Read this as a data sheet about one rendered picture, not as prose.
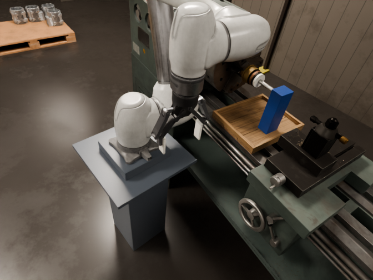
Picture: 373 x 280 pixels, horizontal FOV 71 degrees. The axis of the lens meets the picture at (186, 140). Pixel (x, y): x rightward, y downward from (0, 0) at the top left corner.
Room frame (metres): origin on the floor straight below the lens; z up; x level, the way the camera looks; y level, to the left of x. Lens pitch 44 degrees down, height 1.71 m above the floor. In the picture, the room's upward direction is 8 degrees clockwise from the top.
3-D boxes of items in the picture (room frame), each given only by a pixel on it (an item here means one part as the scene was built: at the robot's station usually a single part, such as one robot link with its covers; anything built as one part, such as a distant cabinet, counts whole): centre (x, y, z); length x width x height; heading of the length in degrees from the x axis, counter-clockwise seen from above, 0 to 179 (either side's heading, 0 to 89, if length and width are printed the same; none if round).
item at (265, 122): (1.01, -0.39, 1.00); 0.08 x 0.06 x 0.23; 128
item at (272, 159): (0.78, -0.55, 0.95); 0.43 x 0.18 x 0.04; 128
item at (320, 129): (0.74, -0.50, 1.13); 0.08 x 0.08 x 0.03
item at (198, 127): (0.65, -0.03, 1.14); 0.03 x 0.01 x 0.07; 39
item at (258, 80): (1.07, -0.34, 1.08); 0.13 x 0.07 x 0.07; 38
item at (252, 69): (1.16, -0.27, 1.08); 0.09 x 0.09 x 0.09; 38
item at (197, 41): (0.61, 0.01, 1.45); 0.13 x 0.11 x 0.16; 126
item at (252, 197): (0.62, -0.40, 0.73); 0.27 x 0.12 x 0.27; 38
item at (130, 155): (0.85, 0.23, 0.83); 0.22 x 0.18 x 0.06; 46
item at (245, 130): (1.06, -0.35, 0.88); 0.36 x 0.30 x 0.04; 128
